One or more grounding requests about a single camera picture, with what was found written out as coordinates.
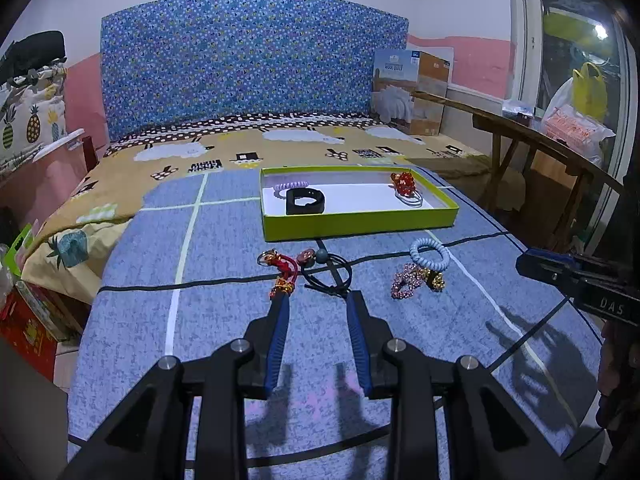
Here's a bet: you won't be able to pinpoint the red woven knot bracelet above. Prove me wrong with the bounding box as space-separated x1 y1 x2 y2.
256 248 302 302

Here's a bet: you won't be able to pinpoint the black cord beaded hair tie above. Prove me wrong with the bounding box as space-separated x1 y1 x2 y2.
296 247 355 297

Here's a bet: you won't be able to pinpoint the gold black bead charm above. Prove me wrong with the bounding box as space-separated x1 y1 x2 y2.
423 269 446 292

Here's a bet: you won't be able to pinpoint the light blue spiral hair tie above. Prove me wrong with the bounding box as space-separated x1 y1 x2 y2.
409 237 452 272

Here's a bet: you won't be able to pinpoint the black wrist band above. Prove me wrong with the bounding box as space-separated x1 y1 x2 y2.
285 188 326 216

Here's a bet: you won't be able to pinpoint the purple spiral hair tie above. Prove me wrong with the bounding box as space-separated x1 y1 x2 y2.
272 176 310 201

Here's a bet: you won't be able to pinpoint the red bead silver bangles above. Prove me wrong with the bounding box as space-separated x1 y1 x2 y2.
390 171 423 207

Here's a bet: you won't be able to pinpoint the person right hand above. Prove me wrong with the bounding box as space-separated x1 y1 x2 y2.
597 321 639 431

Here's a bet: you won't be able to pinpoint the blue grey grid blanket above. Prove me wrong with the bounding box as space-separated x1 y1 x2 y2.
67 170 604 479

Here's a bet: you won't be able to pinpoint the wooden side table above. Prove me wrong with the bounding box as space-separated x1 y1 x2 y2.
411 91 625 252

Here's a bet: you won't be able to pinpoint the green shallow tray box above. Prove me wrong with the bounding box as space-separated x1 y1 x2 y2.
259 166 459 242

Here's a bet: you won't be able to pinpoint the white pink plastic bag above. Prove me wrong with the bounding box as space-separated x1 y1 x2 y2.
542 77 615 167

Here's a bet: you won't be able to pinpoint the yellow plastic bag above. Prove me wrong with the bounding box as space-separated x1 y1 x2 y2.
572 62 608 122

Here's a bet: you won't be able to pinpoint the yellow sheep print bedsheet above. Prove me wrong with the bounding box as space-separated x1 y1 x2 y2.
22 114 490 304

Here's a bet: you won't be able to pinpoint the red gift box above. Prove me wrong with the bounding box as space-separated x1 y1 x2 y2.
0 289 58 382

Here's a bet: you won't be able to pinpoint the cardboard bedding box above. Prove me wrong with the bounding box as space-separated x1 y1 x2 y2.
371 49 450 136

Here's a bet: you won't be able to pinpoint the green paper bag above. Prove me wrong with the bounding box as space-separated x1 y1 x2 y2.
2 223 34 278

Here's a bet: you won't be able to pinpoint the pink storage bin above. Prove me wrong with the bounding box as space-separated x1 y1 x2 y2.
1 129 93 228

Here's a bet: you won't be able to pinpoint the blue patterned headboard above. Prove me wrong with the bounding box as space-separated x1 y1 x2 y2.
100 0 409 142

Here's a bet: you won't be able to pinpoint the pineapple print storage bag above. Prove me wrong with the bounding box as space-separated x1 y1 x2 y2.
1 60 67 174

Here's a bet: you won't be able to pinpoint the black bag on top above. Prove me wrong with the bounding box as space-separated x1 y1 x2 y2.
0 30 66 84

